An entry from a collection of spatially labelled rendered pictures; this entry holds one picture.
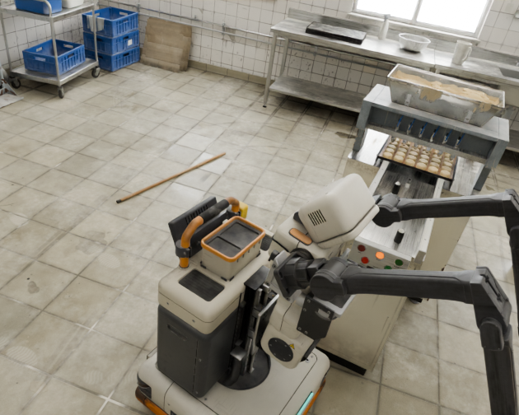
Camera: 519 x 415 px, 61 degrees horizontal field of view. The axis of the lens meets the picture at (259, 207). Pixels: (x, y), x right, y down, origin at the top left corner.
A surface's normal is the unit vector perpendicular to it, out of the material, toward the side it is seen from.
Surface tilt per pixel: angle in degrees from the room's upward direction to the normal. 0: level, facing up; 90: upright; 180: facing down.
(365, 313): 90
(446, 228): 90
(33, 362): 0
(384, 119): 90
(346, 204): 43
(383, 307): 90
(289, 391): 0
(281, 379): 0
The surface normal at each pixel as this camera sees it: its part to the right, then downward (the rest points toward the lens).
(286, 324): -0.55, 0.41
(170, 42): -0.25, 0.18
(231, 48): -0.31, 0.51
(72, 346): 0.14, -0.81
